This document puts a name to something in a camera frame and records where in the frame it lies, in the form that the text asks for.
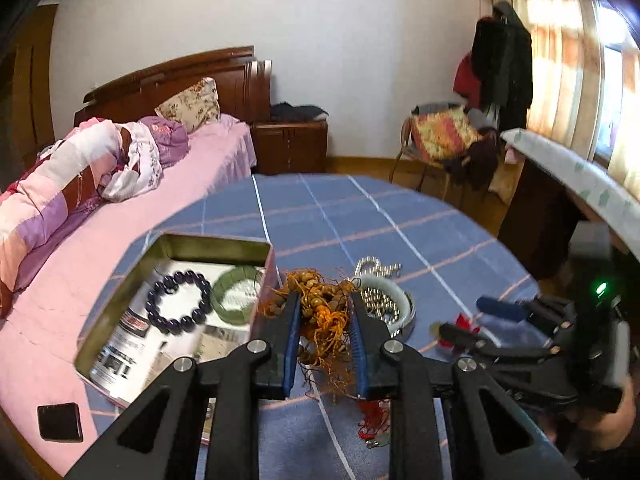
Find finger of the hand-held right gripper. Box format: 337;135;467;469
476;296;576;333
438;323;566;376

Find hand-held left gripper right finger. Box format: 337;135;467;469
347;290;581;480

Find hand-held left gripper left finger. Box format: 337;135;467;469
65;290;303;480

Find red knot charm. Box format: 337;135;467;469
431;312;481;336

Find brown bead tassel necklace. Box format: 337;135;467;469
262;267;361;403

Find silver ball chain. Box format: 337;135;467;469
357;285;415;326

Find metal tin box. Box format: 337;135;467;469
74;232;281;408

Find person's right hand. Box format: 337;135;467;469
546;379;637;456

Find red tassel pendant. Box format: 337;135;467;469
357;400;393;448

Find pale green jade bangle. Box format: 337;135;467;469
357;274;417;341

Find dark wooden desk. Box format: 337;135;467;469
497;157;616;281

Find blue checked tablecloth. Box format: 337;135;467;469
85;174;543;480

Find dark brown garment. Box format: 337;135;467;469
442;132;501;191

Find green patterned desk cover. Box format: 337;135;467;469
500;127;640;261

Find colourful patterned cushion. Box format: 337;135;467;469
410;107;483;163

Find wooden nightstand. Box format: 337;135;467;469
251;119;329;176

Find pink rolled quilt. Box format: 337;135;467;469
0;112;258;476

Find hanging red garment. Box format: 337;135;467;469
452;52;481;106

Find dark folded clothes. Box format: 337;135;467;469
270;101;330;122

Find hanging dark coats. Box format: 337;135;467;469
470;1;533;131

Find purple patterned quilt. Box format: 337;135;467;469
100;115;191;203

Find black phone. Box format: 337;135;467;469
37;402;84;443

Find beige curtain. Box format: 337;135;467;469
487;0;640;186

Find floral pillow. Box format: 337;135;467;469
154;77;222;133

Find wooden headboard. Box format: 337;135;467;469
74;46;273;128

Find pink white striped quilt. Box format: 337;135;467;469
0;117;151;311

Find wooden wardrobe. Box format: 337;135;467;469
0;5;60;171

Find green jade bracelet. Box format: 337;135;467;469
210;266;265;326

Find pearl bead necklace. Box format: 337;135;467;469
354;255;403;281

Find dark purple bead bracelet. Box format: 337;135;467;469
146;270;213;336

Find metal frame chair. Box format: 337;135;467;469
389;104;501;206

